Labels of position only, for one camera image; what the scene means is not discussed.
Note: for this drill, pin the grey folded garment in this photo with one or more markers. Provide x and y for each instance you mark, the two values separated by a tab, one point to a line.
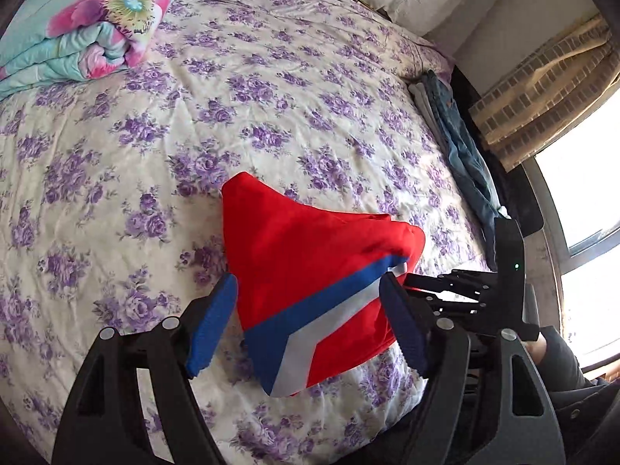
422	102

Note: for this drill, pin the folded floral quilt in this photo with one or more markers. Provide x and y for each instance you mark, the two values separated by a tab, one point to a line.
51	41

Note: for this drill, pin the beige checkered curtain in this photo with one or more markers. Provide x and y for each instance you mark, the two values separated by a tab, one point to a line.
548	92

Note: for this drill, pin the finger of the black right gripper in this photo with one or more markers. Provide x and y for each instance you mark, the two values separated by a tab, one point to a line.
426	309
465	283

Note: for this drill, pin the purple floral bed sheet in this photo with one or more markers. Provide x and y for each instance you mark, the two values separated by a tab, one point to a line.
111	190

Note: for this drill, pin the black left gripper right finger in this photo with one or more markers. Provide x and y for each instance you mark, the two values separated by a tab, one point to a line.
484	403

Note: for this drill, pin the red pants with stripes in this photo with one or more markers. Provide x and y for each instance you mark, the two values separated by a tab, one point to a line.
309	283

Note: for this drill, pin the blue jeans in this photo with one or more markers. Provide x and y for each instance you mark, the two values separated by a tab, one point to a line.
468	168

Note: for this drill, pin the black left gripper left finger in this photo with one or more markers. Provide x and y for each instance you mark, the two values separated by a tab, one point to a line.
104	421

